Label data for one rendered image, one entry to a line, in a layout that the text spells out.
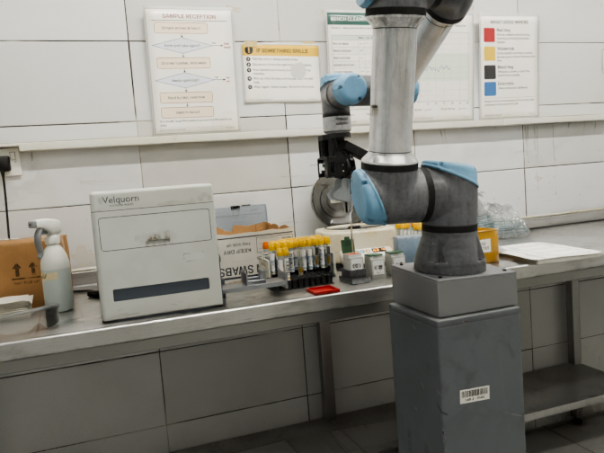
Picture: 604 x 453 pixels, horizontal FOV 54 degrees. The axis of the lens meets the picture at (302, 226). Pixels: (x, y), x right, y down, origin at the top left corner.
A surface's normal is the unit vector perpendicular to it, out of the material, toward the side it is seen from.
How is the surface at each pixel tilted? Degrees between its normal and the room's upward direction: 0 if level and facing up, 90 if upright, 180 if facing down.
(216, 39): 94
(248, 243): 94
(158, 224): 90
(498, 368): 90
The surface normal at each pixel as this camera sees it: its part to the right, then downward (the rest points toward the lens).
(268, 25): 0.33, 0.06
